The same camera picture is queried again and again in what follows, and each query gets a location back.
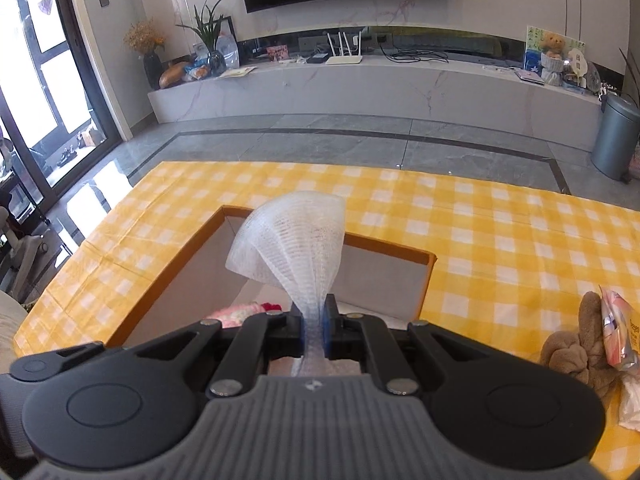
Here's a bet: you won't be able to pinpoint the green plant in glass vase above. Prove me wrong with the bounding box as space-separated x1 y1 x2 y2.
175 0 234 79

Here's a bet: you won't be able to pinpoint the pink white fluffy toy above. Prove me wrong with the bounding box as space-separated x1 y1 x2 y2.
206 301 297 330

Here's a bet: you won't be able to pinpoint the dried flowers in black vase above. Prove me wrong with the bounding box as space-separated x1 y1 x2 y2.
124 20 167 90

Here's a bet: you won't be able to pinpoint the white marble television cabinet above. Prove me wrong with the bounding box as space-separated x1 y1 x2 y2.
147 52 608 153

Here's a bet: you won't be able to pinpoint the green picture card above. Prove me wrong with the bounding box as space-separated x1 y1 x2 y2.
524 25 586 74

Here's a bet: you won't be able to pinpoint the yellow checkered tablecloth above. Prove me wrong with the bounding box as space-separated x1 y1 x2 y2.
12 160 640 480

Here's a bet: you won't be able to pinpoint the white router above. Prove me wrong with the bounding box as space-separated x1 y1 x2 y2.
325 31 364 66

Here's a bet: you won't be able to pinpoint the brown wooden ornament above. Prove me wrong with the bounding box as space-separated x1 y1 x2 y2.
159 61 194 90

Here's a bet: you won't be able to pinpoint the yellowish paper envelope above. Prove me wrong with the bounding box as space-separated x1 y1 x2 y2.
216 65 257 80

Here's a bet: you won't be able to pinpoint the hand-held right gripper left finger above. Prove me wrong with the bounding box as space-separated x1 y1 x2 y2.
134 309 308 400

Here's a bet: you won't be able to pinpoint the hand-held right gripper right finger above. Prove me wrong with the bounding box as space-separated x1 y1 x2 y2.
322 294 493 397

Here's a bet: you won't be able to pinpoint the black photo frame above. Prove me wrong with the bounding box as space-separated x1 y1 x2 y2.
215 16 240 71

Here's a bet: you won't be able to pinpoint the black cables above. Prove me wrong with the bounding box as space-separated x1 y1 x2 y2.
379 41 452 64

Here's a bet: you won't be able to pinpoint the teddy bear in white basket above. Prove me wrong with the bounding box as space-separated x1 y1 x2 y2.
538 31 569 87

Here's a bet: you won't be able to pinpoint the white foam net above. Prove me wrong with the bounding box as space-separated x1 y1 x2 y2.
225 191 346 379

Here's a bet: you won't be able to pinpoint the brown plush toy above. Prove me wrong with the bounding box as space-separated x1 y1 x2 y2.
540 290 627 407

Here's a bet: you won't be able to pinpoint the orange rimmed cardboard box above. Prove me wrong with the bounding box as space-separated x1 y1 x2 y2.
120 204 439 377

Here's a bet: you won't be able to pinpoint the grey chair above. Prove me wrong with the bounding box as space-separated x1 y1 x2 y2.
0 204 67 302

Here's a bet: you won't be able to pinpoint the round white sign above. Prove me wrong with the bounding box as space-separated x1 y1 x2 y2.
567 47 587 87

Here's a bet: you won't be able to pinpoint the glass sliding door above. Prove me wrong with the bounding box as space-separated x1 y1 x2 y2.
0 0 124 202

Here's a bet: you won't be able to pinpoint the grey blue trash can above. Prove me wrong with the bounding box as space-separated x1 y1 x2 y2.
591 94 640 182

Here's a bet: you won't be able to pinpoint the pink snack packet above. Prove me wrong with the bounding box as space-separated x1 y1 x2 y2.
597 286 640 372

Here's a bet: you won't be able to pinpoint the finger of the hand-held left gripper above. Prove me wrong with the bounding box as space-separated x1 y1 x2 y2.
9 341 107 382

